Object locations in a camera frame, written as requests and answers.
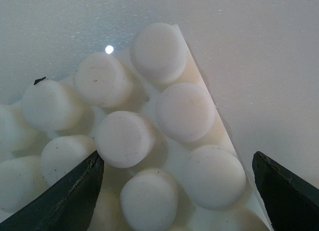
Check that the white studded base plate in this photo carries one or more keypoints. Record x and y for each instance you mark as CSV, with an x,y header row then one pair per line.
x,y
169,164

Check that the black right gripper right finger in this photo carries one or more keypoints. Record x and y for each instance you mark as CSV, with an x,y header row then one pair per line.
x,y
291,203

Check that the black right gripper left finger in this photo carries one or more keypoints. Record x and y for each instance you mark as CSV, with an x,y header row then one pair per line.
x,y
68,205

